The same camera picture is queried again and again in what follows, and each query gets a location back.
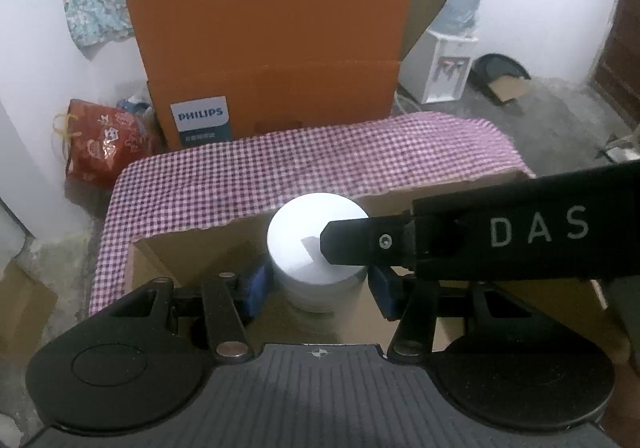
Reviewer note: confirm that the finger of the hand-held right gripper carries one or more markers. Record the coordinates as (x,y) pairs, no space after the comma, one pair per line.
(360,240)

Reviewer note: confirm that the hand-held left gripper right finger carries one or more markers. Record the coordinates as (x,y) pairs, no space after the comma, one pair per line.
(384,294)

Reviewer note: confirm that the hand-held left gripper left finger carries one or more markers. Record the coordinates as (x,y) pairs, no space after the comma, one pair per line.
(257,289)

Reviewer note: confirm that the white-capped plastic bottle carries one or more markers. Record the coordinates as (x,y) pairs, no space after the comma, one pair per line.
(295,248)

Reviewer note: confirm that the brown cardboard box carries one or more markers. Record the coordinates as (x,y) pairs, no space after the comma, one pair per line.
(200,250)

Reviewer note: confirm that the cardboard box with checkered cloth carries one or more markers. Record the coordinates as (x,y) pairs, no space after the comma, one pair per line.
(300,163)

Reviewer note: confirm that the small cardboard piece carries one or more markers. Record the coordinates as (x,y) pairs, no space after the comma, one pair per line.
(506,91)

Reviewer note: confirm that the black dustpan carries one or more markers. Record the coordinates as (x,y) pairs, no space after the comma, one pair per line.
(497,66)

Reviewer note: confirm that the brown wooden door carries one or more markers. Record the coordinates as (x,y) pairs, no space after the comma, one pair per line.
(620,58)

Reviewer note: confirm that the red gift bag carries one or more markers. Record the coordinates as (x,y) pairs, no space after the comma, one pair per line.
(100,143)

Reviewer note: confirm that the blue plastic bag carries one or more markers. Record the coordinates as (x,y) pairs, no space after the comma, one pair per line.
(132,107)

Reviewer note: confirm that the flat cardboard sheet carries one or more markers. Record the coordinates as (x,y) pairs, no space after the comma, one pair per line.
(25,308)

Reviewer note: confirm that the tall orange cardboard box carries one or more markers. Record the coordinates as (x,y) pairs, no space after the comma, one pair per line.
(260,28)

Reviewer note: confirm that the white metal frame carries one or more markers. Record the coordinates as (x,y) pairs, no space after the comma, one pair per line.
(620,147)

